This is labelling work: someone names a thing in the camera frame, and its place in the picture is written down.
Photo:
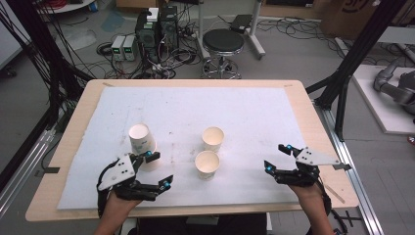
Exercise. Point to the white round table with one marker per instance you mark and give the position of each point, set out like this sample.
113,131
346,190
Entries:
68,6

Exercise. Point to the white platform board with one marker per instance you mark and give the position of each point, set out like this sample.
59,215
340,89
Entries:
381,111

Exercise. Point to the black computer tower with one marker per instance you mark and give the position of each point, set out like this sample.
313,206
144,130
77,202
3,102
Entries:
169,29
147,37

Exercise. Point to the cardboard box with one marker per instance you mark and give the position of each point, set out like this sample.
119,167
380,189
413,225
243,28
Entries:
342,19

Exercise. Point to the black metal frame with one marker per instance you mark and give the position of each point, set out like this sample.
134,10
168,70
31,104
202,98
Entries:
42,49
355,55

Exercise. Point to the black tape piece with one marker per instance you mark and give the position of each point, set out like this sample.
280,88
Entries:
344,166
49,171

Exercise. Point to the stack of upturned paper cups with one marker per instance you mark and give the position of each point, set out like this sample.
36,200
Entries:
141,138

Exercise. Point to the person's dark clothing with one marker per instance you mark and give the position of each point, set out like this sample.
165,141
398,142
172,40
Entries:
202,227

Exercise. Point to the person's right hand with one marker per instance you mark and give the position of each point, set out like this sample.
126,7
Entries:
306,197

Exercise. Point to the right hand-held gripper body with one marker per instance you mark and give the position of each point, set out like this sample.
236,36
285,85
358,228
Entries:
314,158

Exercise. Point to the black round stool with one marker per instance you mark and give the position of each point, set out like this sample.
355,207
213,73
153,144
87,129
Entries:
223,40

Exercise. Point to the small white box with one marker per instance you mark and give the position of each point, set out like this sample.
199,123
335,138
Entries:
152,14

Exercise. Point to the teal floor sheet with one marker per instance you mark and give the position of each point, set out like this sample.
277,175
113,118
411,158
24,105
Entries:
112,21

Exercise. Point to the white paper cup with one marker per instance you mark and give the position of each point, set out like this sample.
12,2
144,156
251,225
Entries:
207,164
212,140

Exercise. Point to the person's left hand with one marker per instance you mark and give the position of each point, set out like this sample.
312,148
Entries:
122,205

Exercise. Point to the white table base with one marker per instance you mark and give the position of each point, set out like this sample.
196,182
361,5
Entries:
269,223

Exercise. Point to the grey power supply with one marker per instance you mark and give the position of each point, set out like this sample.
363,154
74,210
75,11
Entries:
117,47
130,47

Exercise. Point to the white foam mat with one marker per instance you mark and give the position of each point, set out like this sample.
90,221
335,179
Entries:
228,107

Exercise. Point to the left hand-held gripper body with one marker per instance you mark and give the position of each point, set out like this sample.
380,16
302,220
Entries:
119,173

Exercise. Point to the aluminium rail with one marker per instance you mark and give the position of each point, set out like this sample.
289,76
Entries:
29,163
359,196

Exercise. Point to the white metal stand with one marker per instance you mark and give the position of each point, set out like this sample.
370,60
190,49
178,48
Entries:
256,39

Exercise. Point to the black flat device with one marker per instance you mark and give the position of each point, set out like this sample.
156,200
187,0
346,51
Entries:
240,23

